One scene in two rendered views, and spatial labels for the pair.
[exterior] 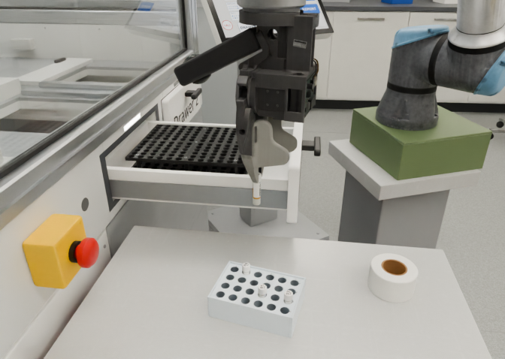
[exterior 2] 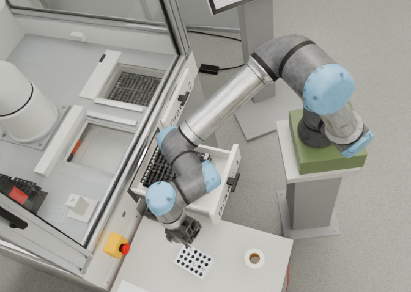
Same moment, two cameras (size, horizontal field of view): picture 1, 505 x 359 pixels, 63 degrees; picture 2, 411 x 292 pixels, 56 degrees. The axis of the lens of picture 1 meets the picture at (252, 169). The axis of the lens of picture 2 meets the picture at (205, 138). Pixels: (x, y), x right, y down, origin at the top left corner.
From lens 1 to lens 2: 1.02 m
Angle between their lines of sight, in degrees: 36
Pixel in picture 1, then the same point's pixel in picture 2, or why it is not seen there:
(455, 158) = (340, 165)
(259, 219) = (260, 98)
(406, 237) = (315, 187)
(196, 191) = not seen: hidden behind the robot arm
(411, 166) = (307, 170)
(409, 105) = (311, 135)
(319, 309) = (219, 269)
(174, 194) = not seen: hidden behind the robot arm
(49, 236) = (111, 248)
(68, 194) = (115, 219)
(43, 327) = (116, 262)
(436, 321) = (265, 284)
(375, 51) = not seen: outside the picture
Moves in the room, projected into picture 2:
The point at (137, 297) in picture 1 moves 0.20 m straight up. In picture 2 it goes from (149, 250) to (131, 233)
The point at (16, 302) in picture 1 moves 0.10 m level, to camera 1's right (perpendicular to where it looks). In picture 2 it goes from (104, 264) to (131, 269)
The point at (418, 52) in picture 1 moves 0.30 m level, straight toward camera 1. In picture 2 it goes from (313, 116) to (270, 187)
